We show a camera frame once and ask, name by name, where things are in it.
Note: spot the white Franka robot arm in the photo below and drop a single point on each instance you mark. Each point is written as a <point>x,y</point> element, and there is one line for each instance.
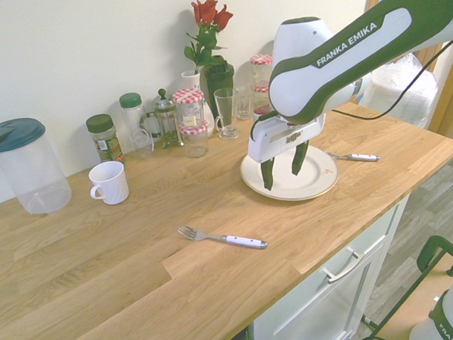
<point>357,44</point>

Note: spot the plastic pitcher dark teal lid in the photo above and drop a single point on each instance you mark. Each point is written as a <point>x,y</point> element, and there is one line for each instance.
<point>24,168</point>

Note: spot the coffee jar dark lid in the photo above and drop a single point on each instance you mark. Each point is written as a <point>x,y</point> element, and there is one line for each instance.
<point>106,141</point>

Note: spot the white ceramic mug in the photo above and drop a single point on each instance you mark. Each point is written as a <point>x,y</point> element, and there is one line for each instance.
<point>111,184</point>

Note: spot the clear glass tumbler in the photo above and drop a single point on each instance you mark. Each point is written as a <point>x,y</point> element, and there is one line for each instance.
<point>244,102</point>

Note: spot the red roses with leaves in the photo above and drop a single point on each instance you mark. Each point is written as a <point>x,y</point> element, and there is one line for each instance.
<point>210,19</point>

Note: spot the white plate gold rim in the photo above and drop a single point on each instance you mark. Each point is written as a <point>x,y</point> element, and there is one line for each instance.
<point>309,185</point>

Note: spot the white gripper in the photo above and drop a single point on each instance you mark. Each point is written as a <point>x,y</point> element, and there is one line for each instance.
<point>279,143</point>

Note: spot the black shaker bottle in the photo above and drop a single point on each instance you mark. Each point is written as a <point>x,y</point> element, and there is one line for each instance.
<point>220,79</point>

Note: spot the wooden door frame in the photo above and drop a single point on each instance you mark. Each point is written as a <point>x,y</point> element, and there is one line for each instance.
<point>450,96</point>

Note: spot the glass jar red checked lid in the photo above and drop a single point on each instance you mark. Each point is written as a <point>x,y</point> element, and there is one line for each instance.
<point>188,102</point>
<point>195,141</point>
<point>261,64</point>
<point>262,93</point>

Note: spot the glass French press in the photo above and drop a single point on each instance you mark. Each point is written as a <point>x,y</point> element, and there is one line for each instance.
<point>166,121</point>

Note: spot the white kitchen cabinet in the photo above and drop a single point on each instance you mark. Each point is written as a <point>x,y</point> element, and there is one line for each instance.
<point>322,311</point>

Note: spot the clear plastic jar green lid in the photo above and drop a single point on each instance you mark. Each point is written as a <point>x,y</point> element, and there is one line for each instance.
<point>133,122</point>

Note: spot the green metal clamp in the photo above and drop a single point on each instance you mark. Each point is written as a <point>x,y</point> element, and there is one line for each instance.
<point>434,247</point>

